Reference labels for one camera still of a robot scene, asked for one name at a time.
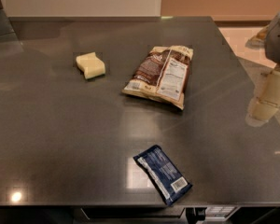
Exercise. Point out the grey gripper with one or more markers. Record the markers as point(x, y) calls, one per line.
point(278, 44)

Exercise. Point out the brown chip bag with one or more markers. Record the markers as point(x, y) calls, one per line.
point(162, 76)

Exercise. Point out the blue rxbar wrapper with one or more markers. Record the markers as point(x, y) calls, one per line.
point(168, 180)

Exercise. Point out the yellow sponge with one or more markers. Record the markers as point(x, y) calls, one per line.
point(90, 65)

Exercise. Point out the black under-table bracket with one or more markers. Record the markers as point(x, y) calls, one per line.
point(194, 215)

